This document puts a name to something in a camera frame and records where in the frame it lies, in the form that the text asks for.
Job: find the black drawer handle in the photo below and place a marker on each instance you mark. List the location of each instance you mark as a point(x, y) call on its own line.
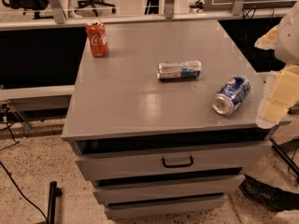
point(177, 163)

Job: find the silver red bull can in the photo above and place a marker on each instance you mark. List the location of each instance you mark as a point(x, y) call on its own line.
point(174, 70)

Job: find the metal wire bracket left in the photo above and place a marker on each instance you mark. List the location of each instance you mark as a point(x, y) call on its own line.
point(10, 113)

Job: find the bottom grey drawer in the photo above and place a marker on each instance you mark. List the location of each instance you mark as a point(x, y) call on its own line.
point(164, 207)

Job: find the black shoe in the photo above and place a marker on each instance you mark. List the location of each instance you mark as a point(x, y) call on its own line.
point(273, 199)

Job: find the black office chair left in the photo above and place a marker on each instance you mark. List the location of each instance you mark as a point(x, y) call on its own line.
point(27, 5)

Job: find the black office chair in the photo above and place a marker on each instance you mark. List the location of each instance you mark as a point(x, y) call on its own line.
point(94, 3)
point(27, 5)

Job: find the grey drawer cabinet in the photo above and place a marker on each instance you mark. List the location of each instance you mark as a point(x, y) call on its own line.
point(119, 104)

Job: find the middle grey drawer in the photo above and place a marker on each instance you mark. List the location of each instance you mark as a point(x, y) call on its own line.
point(167, 189)

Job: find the red coca-cola can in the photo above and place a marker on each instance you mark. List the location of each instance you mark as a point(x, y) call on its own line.
point(96, 32)

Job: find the blue pepsi can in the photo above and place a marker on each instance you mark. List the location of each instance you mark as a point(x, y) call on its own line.
point(231, 96)

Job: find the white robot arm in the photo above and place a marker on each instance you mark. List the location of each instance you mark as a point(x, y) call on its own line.
point(283, 39)

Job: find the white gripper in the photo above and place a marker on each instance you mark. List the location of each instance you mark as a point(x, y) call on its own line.
point(288, 41)

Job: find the top grey drawer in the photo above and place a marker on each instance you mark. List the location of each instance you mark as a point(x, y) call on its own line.
point(149, 162)

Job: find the grey drawer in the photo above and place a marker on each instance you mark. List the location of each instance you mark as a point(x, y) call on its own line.
point(167, 189)
point(149, 162)
point(164, 207)

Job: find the black floor stand post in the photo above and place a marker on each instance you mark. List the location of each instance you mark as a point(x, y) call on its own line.
point(54, 193)

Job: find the black office chair centre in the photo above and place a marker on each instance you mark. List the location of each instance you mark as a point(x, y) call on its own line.
point(94, 3)

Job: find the black tripod leg right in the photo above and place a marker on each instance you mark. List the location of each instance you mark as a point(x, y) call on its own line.
point(291, 164)

